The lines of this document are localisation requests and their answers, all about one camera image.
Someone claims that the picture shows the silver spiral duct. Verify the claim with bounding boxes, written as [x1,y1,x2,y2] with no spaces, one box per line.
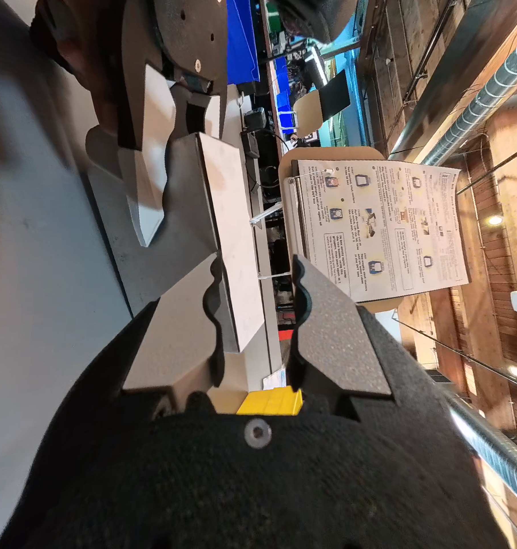
[421,39,517,166]
[449,399,517,512]

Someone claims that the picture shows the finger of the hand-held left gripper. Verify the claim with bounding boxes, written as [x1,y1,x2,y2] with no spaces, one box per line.
[118,63,177,248]
[185,91,229,140]

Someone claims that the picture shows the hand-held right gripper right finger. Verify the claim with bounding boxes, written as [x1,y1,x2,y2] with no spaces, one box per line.
[286,254,392,397]

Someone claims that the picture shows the blue plastic bin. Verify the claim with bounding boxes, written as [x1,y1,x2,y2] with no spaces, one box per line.
[226,0,261,85]

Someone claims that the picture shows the white cardboard mailer box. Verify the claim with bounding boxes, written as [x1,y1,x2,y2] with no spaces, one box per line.
[87,131,266,354]

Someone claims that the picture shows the white instruction sheet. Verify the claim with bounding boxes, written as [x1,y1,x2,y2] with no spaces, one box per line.
[297,160,470,303]

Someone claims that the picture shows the grey desk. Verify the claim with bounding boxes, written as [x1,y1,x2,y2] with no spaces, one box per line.
[0,0,285,549]

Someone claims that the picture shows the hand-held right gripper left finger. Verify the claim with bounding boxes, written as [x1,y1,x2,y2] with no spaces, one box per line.
[122,253,225,407]

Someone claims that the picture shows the black power adapter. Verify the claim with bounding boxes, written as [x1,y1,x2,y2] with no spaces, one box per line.
[240,131,260,160]

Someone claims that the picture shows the black monitor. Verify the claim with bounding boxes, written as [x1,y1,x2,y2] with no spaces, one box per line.
[320,71,352,122]

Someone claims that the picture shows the yellow plastic bin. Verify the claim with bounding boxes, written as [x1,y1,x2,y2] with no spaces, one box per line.
[236,385,304,416]

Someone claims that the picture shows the small blue bin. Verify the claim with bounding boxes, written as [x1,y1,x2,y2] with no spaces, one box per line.
[276,58,296,134]

